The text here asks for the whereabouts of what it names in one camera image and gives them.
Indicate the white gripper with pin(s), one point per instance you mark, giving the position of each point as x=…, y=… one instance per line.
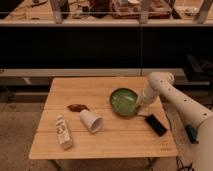
x=148, y=96

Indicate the green ceramic bowl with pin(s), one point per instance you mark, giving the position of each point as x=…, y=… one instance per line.
x=123, y=102

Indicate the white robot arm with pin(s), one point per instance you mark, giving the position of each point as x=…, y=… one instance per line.
x=199, y=116

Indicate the black rectangular phone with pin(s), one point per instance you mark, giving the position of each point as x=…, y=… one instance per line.
x=156, y=125

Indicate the white paper cup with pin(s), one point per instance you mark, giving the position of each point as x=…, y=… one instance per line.
x=92, y=122

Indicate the dark red chili pepper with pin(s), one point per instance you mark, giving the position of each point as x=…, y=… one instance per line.
x=77, y=107

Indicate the wooden table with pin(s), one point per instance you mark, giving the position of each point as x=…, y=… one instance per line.
x=118, y=138

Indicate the white plastic bottle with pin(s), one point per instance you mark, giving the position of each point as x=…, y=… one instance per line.
x=63, y=133

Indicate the long metal shelf bench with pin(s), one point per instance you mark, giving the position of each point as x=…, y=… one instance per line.
x=22, y=77

